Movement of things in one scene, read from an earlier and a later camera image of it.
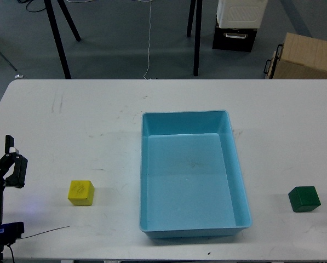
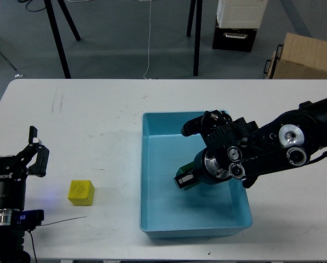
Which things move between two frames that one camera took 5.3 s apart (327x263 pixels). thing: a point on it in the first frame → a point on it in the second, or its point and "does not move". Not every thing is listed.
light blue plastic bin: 191,182 does not move
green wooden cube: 304,198 → 185,169
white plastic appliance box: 240,13 does not move
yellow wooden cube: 81,193 does not move
